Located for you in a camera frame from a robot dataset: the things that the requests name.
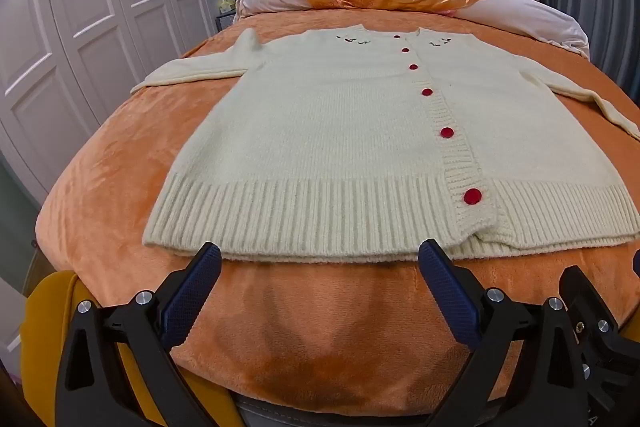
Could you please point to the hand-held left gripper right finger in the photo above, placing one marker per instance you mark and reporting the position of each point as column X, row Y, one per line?
column 445, row 292

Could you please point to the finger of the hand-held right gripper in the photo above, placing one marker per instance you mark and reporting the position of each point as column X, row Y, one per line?
column 636, row 261
column 600, row 342

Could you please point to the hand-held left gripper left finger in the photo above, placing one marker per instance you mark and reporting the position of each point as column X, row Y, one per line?
column 192, row 292

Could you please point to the cream knit cardigan red buttons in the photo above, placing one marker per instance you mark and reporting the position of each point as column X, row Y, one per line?
column 325, row 132

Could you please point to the orange plush blanket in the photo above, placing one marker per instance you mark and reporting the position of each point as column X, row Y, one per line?
column 125, row 167

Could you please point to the small bedside table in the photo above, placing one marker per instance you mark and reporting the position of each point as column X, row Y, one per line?
column 224, row 21

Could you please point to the white panelled wardrobe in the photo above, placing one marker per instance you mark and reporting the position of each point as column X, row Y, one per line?
column 100, row 7

